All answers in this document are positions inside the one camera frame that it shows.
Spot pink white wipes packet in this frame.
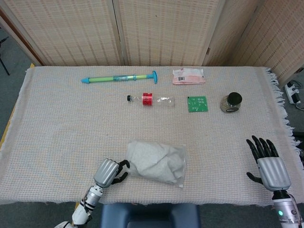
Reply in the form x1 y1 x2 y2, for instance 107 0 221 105
172 67 206 86

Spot green square sachet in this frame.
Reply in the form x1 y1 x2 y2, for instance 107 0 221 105
187 95 209 113

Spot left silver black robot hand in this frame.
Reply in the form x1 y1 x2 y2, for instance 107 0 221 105
93 158 131 189

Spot white clothes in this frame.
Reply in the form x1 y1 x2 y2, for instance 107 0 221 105
128 140 186 185

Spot clear plastic bottle red label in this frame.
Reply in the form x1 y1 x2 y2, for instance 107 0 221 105
126 92 176 107

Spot white power strip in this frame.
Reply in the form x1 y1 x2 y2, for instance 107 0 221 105
285 82 302 105

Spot green blue water pump toy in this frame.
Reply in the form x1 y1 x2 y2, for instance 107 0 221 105
81 70 159 85

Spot transparent plastic zip bag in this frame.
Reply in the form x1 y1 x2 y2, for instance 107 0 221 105
125 140 188 188

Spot woven beige tablecloth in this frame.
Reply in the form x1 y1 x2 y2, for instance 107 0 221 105
0 66 304 207

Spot woven folding screen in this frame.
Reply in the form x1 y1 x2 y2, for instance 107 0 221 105
0 0 304 87

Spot glass jar black lid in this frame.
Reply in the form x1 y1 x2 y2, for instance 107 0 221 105
219 92 243 114

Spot black stand leg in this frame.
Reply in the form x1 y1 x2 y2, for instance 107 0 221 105
0 35 10 76

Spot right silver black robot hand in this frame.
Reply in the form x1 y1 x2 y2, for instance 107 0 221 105
246 135 292 192

